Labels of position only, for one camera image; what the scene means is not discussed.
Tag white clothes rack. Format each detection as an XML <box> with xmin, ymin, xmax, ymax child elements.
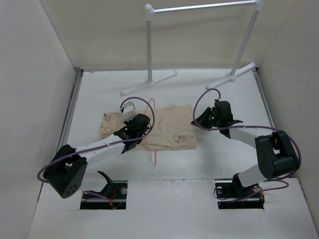
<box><xmin>121</xmin><ymin>0</ymin><xmax>264</xmax><ymax>96</ymax></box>

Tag beige trousers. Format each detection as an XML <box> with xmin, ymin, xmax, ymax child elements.
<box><xmin>99</xmin><ymin>104</ymin><xmax>197</xmax><ymax>152</ymax></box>

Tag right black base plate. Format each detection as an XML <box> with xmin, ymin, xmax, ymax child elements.
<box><xmin>213</xmin><ymin>180</ymin><xmax>265</xmax><ymax>210</ymax></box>

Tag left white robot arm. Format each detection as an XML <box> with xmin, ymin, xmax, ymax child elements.
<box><xmin>40</xmin><ymin>114</ymin><xmax>152</xmax><ymax>199</ymax></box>

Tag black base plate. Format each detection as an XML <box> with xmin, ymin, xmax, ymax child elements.
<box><xmin>80</xmin><ymin>181</ymin><xmax>128</xmax><ymax>210</ymax></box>
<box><xmin>213</xmin><ymin>180</ymin><xmax>265</xmax><ymax>210</ymax></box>

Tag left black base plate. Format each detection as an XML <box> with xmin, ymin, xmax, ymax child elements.
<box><xmin>80</xmin><ymin>181</ymin><xmax>128</xmax><ymax>210</ymax></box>

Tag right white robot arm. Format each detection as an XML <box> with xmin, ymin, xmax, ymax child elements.
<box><xmin>191</xmin><ymin>100</ymin><xmax>301</xmax><ymax>197</ymax></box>

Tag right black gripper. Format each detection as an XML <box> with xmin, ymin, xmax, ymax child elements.
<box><xmin>191</xmin><ymin>107</ymin><xmax>221</xmax><ymax>131</ymax></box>

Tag pink wire hanger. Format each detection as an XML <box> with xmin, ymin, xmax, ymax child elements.
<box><xmin>145</xmin><ymin>98</ymin><xmax>157</xmax><ymax>169</ymax></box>

